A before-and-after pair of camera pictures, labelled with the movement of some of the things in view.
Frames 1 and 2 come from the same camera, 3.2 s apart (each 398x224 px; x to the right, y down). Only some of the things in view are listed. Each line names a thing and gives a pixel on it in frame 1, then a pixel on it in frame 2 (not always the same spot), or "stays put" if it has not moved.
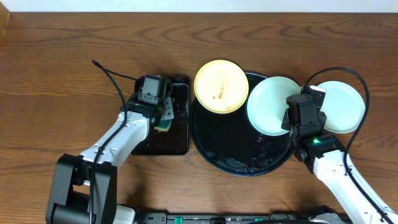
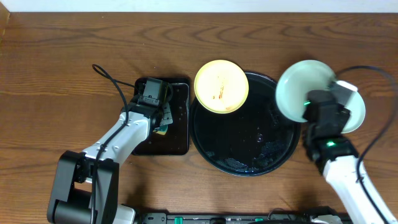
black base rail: x=319 y=214 stays put
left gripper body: x=160 y=115 stays put
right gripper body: x=321 y=119 -> x=340 y=121
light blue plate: x=267 y=104 -> x=295 y=81
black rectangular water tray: x=175 y=140 stays put
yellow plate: x=221 y=86 stays put
